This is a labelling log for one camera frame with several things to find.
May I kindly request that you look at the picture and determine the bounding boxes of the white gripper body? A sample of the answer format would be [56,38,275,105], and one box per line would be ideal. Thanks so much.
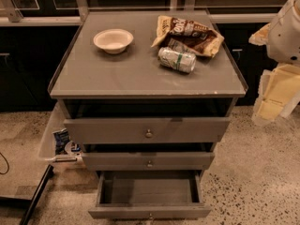
[266,0,300,64]

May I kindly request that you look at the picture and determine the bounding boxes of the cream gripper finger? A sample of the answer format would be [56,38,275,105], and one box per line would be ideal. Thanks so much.
[252,63,300,125]
[248,23,270,46]

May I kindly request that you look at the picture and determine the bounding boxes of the grey bottom drawer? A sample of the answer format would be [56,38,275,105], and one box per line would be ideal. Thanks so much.
[89,171,210,219]

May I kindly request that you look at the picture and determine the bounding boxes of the grey drawer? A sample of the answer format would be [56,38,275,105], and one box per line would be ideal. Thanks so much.
[89,171,210,219]
[82,152,215,171]
[64,117,230,144]

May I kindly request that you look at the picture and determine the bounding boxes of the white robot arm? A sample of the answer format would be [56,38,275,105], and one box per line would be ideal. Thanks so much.
[248,0,300,126]

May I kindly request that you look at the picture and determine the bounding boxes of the grey drawer cabinet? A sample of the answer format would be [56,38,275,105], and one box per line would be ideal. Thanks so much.
[47,10,249,173]

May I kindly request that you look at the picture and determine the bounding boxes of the grey middle drawer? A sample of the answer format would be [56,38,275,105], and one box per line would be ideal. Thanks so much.
[82,152,215,171]

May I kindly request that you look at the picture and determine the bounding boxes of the grey top drawer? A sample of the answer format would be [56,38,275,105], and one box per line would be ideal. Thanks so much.
[64,117,230,144]

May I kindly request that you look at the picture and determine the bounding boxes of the brown chip bag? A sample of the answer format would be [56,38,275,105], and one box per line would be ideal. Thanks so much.
[152,15,224,57]

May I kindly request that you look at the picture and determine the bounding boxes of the silver green soda can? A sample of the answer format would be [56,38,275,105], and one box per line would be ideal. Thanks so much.
[157,47,196,74]

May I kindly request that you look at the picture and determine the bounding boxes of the white paper bowl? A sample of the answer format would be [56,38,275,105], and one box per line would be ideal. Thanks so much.
[93,29,134,54]

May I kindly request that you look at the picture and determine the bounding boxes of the blue snack packet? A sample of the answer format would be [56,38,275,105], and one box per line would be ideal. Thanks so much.
[52,128,70,155]

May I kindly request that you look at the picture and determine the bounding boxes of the clear plastic bin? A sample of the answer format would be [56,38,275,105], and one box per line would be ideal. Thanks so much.
[38,103,85,169]

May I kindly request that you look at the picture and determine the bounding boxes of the black floor rail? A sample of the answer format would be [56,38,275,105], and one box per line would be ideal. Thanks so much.
[0,165,54,225]

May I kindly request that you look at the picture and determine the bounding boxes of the metal window frame rail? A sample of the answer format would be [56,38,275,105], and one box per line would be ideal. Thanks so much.
[0,0,287,26]

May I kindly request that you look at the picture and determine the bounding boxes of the black cable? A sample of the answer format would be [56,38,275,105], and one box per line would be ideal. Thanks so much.
[0,152,10,175]

